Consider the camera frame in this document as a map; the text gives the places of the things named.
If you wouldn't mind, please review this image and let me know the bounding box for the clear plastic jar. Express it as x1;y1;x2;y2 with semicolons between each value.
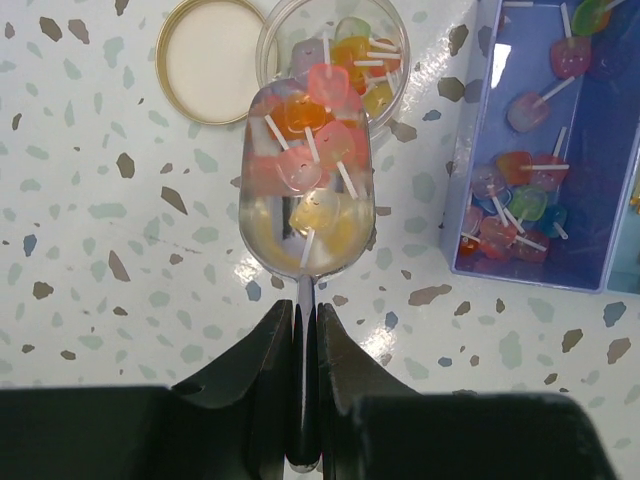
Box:
256;0;410;148

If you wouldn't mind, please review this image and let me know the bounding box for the blue candy box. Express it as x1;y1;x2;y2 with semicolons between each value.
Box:
603;144;640;296

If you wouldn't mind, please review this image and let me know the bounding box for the metal scoop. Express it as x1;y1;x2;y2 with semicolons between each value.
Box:
239;79;375;473

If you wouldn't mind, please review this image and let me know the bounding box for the purple candy box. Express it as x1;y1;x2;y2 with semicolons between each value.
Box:
440;1;639;292

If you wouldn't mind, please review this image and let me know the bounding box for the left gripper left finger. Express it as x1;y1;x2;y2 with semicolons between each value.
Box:
1;300;292;479

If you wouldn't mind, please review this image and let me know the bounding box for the gold jar lid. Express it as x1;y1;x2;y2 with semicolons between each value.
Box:
155;1;265;125

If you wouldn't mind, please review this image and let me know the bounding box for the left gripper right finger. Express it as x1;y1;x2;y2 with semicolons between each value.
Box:
317;303;616;479

